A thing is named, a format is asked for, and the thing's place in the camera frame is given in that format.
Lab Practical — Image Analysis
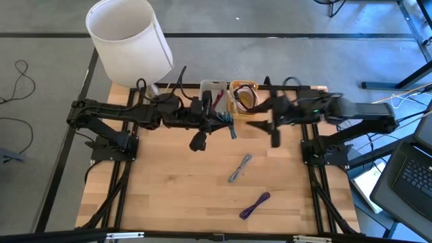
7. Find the silver lamp base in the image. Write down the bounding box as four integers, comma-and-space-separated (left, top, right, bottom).
145, 83, 169, 101

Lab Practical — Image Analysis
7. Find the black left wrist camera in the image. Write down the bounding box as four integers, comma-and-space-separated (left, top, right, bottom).
201, 89, 213, 112

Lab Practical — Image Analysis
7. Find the white box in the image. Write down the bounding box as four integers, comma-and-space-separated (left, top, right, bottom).
350, 161, 388, 214

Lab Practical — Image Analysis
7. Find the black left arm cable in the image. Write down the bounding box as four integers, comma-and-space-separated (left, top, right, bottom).
136, 65, 196, 102

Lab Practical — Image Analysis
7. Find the yellow plastic bin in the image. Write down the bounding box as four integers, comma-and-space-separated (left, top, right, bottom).
229, 80, 259, 121

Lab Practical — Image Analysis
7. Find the black chair base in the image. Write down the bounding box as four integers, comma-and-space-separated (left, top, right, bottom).
313, 0, 348, 18

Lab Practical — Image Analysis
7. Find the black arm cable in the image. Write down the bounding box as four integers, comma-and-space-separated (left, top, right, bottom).
136, 65, 196, 102
263, 76, 304, 89

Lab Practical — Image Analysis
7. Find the black laptop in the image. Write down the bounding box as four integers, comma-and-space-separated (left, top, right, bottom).
369, 141, 432, 241

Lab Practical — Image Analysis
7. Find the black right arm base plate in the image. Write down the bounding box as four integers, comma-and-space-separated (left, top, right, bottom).
301, 138, 354, 166

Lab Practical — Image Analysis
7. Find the dark monitor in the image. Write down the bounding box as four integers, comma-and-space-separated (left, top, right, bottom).
413, 101, 432, 151

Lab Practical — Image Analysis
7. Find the yellow cable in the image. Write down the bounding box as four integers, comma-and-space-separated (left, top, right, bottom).
364, 82, 432, 108

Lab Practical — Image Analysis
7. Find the black aluminium frame rail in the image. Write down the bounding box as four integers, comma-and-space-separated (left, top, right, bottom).
76, 86, 146, 230
296, 99, 360, 236
130, 82, 301, 90

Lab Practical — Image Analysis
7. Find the black aluminium frame beam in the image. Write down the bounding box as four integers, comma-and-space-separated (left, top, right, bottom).
0, 227, 432, 243

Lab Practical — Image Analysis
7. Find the purple cable bundle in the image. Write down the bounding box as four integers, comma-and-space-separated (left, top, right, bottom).
239, 191, 271, 221

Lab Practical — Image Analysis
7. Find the black desk frame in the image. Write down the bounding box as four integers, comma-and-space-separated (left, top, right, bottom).
360, 60, 432, 91
397, 0, 432, 63

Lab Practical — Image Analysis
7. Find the silver frame bracket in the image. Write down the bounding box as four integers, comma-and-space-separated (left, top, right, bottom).
292, 235, 332, 243
105, 232, 145, 240

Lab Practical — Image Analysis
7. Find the black floor cable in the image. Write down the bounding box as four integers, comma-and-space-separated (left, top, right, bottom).
0, 59, 36, 105
0, 117, 34, 155

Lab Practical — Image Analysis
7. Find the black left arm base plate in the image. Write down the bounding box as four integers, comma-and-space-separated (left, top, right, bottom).
84, 134, 140, 162

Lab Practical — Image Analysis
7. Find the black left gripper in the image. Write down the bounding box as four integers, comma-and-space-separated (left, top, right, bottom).
187, 97, 234, 152

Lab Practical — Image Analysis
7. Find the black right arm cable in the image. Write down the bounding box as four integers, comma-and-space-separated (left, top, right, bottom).
263, 76, 304, 89

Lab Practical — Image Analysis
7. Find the grey cable bundle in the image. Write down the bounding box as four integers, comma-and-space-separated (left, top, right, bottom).
227, 153, 253, 184

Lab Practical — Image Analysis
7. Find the white thin cable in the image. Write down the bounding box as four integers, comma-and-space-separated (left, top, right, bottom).
390, 90, 421, 109

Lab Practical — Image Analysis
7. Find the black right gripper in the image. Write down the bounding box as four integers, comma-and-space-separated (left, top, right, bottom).
245, 96, 327, 149

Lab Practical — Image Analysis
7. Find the grey plastic bin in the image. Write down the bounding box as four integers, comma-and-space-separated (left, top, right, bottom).
199, 79, 230, 119

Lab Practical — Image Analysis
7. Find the black cable bunch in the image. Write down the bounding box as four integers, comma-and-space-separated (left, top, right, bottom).
339, 109, 429, 142

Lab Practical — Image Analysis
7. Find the white lamp shade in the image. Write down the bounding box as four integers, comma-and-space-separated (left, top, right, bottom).
85, 0, 175, 88

